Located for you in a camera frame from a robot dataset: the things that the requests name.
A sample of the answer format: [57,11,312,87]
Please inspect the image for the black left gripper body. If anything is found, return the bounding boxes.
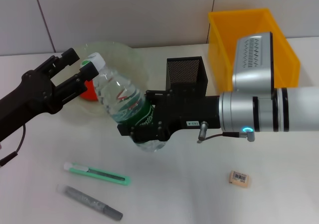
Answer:
[0,69,63,143]

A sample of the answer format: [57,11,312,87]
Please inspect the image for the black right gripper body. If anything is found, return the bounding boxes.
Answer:
[152,89,222,136]

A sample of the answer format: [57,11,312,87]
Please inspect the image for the clear green-label water bottle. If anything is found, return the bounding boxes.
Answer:
[80,52,167,153]

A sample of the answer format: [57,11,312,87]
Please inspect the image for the black mesh pen holder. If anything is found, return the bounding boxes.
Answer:
[165,56,208,98]

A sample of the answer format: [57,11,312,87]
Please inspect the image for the pale green glass fruit plate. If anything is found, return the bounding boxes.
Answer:
[59,41,150,125]

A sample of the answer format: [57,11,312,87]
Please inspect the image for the green utility knife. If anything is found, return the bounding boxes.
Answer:
[63,162,132,187]

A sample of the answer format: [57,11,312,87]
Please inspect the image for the beige eraser with barcode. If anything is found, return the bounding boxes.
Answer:
[228,170,252,188]

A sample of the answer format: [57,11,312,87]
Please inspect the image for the grey marker pen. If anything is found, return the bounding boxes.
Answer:
[56,183,123,221]

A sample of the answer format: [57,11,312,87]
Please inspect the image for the yellow plastic bin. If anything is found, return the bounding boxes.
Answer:
[208,8,301,92]

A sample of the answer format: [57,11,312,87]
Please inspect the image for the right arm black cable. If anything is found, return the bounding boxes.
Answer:
[196,120,256,144]

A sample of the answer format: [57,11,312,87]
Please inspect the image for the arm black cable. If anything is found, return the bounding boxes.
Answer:
[196,120,256,144]
[0,124,27,167]

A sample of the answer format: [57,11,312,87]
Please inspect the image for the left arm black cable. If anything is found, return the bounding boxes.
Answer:
[0,124,27,167]

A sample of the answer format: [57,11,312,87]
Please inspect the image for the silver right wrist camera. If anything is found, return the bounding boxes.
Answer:
[231,31,277,93]

